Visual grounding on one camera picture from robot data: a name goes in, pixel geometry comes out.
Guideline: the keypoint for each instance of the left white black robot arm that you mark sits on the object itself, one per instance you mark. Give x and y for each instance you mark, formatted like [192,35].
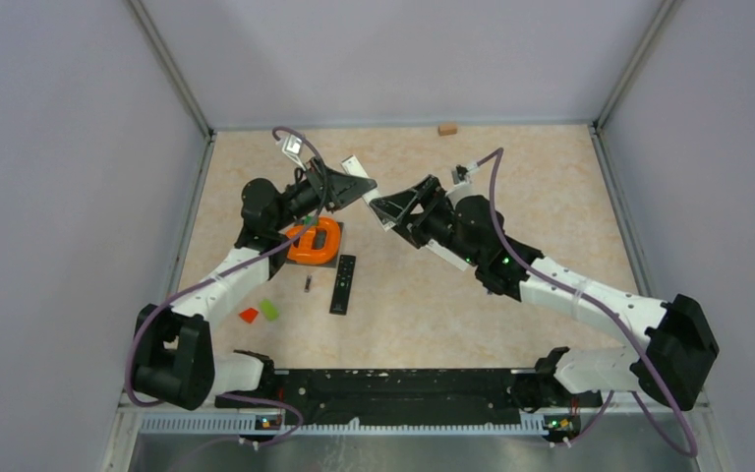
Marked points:
[172,359]

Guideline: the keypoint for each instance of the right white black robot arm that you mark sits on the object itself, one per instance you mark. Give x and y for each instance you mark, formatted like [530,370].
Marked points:
[668,348]

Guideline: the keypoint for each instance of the black remote control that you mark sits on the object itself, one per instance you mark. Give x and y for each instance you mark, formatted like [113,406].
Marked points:
[342,285]

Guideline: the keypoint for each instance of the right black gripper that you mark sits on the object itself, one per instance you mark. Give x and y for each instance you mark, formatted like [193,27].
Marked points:
[430,194]

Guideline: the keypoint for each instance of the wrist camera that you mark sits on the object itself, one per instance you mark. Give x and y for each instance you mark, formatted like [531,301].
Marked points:
[462,182]
[291,146]

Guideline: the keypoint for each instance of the green toy block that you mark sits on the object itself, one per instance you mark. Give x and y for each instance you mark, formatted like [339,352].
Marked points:
[269,310]

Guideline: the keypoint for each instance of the white remote battery cover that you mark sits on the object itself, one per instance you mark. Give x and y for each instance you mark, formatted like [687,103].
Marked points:
[447,255]

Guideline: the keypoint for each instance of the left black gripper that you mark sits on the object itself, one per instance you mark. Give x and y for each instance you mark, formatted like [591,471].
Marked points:
[342,190]

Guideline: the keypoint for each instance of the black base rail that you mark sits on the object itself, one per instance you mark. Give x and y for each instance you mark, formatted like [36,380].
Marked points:
[412,397]

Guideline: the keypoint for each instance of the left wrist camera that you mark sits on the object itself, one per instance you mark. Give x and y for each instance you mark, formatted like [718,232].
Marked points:
[291,146]

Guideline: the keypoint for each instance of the orange tape dispenser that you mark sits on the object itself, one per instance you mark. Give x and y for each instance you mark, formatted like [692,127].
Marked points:
[319,245]

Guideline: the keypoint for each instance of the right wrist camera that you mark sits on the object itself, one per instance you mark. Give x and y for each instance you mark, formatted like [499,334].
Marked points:
[462,182]

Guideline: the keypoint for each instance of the small wooden block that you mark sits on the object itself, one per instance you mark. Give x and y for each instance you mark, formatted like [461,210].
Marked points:
[447,129]

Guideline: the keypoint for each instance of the red toy block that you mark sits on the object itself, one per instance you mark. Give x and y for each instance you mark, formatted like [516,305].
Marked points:
[249,315]

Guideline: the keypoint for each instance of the white remote control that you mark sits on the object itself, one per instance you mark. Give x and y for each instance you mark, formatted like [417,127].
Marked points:
[368,188]

